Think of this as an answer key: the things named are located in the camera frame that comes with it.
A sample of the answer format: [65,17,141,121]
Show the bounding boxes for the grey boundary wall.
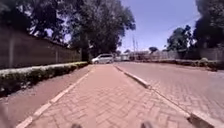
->
[0,25,83,70]

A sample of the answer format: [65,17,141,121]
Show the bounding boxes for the white car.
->
[91,53,115,65]

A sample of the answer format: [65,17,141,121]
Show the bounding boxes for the pale concrete kerb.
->
[113,64,224,128]

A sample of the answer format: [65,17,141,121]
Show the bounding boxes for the red brick path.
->
[25,63,196,128]

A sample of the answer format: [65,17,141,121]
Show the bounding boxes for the large dark trees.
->
[0,0,137,62]

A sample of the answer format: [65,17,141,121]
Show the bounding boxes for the low trimmed hedge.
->
[0,61,90,98]

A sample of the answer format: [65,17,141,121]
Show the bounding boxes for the pale kerb line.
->
[15,65,97,128]

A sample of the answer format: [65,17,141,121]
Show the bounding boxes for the red brick road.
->
[115,61,224,123]

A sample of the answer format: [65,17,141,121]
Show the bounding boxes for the grey fence wall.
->
[129,47,224,62]

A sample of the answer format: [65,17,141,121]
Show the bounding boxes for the bare red earth strip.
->
[0,64,95,128]

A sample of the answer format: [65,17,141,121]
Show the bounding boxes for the low hedge with bushes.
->
[139,57,224,72]

